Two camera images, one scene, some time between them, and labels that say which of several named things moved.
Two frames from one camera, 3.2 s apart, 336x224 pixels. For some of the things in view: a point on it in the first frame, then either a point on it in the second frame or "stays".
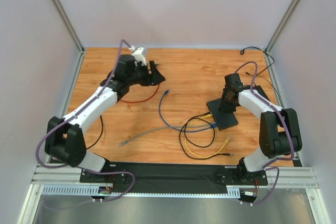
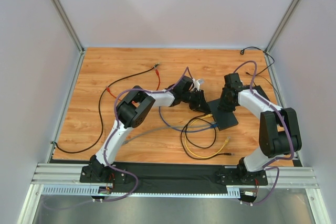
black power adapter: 258,89 stays
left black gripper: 151,73 → 197,100
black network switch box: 224,119 stays
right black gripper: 226,106 stays
